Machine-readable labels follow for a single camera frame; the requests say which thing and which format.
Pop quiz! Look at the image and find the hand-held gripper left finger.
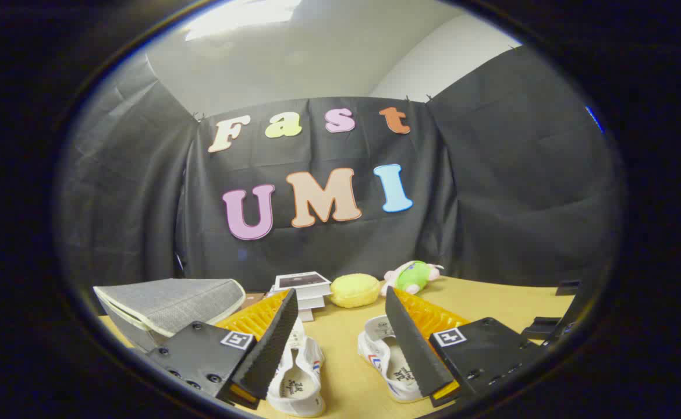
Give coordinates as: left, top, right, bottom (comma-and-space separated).
144, 288, 299, 411

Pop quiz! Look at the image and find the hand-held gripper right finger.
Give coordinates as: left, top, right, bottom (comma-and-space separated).
385, 286, 546, 408

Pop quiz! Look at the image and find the white canvas shoe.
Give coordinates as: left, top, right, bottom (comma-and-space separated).
266, 317, 327, 418
357, 315, 425, 403

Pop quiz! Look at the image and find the grey fabric storage box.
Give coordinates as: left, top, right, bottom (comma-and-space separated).
93, 278, 247, 354

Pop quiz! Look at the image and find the thick white book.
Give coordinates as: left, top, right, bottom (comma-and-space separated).
269, 287, 328, 301
295, 298, 325, 322

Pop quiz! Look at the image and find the pink and green plush toy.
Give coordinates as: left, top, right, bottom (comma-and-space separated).
382, 260, 444, 296

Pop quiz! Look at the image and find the white book with portrait cover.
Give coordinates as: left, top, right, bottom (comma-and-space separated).
274, 271, 332, 292

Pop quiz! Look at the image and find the yellow plush toy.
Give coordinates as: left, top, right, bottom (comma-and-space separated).
330, 274, 382, 308

